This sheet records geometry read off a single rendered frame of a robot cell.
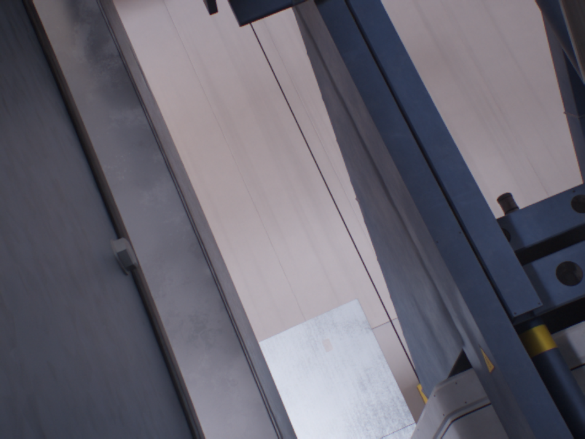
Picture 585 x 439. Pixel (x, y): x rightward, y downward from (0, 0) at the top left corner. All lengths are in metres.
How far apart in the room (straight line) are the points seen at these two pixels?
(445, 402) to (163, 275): 1.26
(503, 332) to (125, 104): 1.04
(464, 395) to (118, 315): 1.87
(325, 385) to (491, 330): 4.53
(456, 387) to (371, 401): 4.21
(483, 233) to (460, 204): 0.07
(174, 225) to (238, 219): 10.40
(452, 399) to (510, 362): 0.30
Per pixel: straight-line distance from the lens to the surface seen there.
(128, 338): 0.37
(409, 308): 2.55
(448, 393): 2.22
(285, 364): 6.48
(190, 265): 1.05
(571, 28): 0.69
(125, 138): 1.11
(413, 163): 2.05
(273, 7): 2.18
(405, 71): 2.13
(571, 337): 2.28
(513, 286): 1.98
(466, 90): 11.94
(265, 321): 11.09
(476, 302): 1.96
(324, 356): 6.47
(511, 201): 3.26
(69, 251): 0.33
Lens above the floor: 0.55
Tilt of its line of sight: 19 degrees up
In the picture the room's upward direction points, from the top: 25 degrees counter-clockwise
